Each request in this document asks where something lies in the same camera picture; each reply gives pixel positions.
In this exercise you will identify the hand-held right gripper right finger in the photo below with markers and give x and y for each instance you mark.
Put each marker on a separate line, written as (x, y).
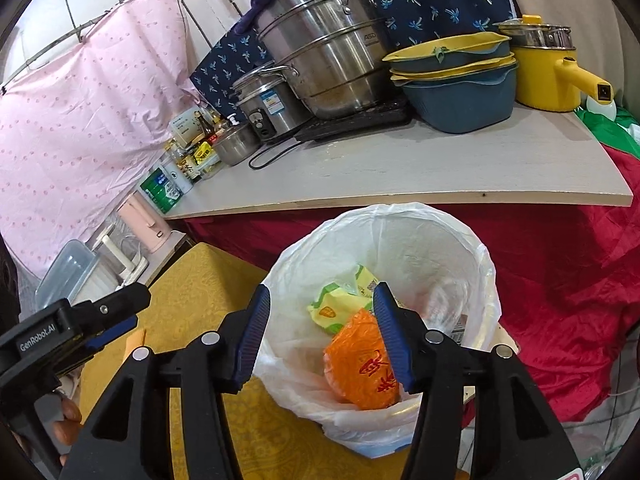
(391, 337)

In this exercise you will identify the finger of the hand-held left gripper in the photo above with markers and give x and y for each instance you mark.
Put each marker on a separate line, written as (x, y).
(122, 302)
(112, 335)

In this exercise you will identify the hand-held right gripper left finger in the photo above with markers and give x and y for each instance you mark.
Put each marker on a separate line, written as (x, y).
(254, 332)

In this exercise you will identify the orange wrapper with red print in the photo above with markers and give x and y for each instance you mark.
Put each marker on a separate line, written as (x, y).
(360, 360)

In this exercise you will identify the clear plastic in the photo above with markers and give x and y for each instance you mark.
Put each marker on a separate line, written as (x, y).
(442, 305)

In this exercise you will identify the yellow green wrapper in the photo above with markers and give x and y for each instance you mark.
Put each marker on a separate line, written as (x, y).
(335, 305)

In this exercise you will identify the trash bin with white bag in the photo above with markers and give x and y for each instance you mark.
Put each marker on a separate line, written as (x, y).
(400, 245)

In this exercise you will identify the person's left hand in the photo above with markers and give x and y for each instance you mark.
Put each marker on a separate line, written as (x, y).
(67, 420)

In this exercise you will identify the white glass kettle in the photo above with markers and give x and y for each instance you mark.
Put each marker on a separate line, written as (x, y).
(117, 260)

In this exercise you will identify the white dish rack with lid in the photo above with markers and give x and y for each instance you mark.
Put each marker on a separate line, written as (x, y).
(70, 270)

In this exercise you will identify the yellow patterned tablecloth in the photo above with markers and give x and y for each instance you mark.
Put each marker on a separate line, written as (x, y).
(200, 280)

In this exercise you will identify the pink electric kettle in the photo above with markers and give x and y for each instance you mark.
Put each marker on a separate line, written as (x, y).
(145, 225)

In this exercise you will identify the green canister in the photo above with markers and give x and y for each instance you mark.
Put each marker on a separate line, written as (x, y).
(160, 192)

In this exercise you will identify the white label bottle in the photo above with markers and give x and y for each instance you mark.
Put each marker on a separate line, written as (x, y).
(182, 175)

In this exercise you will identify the yellow label packet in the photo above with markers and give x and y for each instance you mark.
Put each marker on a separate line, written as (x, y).
(206, 156)

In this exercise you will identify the white wooden counter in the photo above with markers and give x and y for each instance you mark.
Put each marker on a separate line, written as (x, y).
(425, 170)

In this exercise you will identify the red cloth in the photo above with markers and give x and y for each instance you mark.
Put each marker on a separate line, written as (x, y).
(550, 270)

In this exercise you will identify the pink dotted cloth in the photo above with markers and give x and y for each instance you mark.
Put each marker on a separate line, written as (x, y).
(75, 135)

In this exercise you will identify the white carton box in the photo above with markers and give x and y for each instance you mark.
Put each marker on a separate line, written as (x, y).
(184, 129)

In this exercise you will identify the small steel pot with lid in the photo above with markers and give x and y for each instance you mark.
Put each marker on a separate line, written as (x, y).
(235, 145)

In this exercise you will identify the dark sauce bottle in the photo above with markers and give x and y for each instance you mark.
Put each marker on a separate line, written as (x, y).
(204, 127)

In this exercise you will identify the black induction cooker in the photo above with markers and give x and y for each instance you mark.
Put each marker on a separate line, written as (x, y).
(360, 120)

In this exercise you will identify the steel rice cooker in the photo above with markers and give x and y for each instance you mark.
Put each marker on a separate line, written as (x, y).
(272, 105)

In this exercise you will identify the blue yellow colander basin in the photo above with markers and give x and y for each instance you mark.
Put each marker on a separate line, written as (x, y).
(460, 105)
(450, 52)

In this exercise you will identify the large steel steamer pot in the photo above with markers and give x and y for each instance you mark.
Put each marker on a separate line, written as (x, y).
(325, 55)

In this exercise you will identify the yellow pot with lid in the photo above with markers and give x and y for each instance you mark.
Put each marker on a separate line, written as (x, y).
(540, 75)

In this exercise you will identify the green cloth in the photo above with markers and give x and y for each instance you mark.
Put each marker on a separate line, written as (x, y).
(615, 135)

